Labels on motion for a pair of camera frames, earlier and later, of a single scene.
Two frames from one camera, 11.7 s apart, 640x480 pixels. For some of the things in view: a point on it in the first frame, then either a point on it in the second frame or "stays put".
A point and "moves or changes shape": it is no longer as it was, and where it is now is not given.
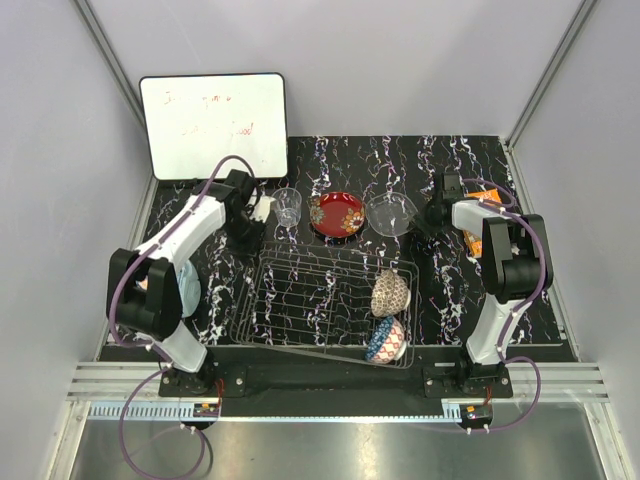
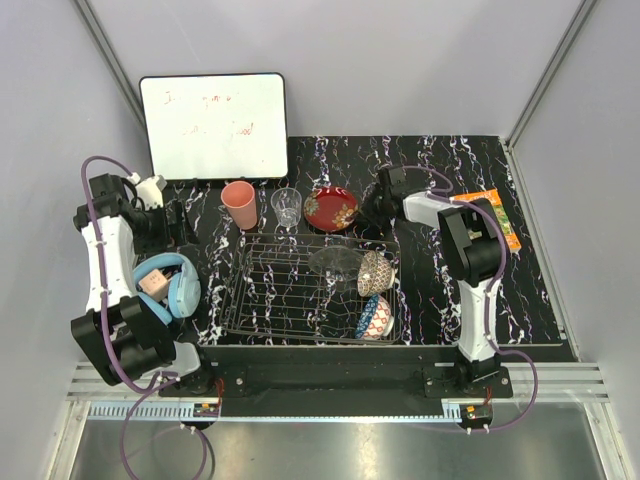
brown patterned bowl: [390, 294] -> [376, 274]
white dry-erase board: [196, 120] stays put
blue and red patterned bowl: [387, 343] moves or changes shape
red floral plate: [337, 214] moves or changes shape
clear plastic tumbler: [288, 206] stays put
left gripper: [251, 248] -> [170, 235]
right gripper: [421, 222] -> [367, 212]
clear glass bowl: [390, 214] moves or changes shape
